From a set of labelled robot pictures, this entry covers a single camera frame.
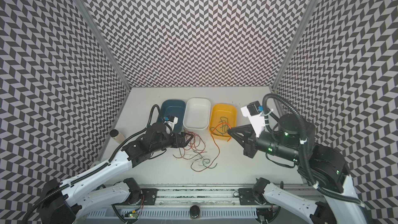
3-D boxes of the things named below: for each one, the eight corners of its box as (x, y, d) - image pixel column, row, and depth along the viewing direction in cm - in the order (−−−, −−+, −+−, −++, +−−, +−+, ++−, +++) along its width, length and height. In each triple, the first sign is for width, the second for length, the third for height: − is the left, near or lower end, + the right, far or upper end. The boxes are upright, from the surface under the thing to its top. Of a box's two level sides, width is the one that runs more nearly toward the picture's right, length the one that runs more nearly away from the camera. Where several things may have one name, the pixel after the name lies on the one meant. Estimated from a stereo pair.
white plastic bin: (183, 133, 95) (182, 129, 91) (186, 102, 111) (185, 97, 106) (210, 133, 95) (211, 129, 91) (210, 102, 111) (210, 97, 106)
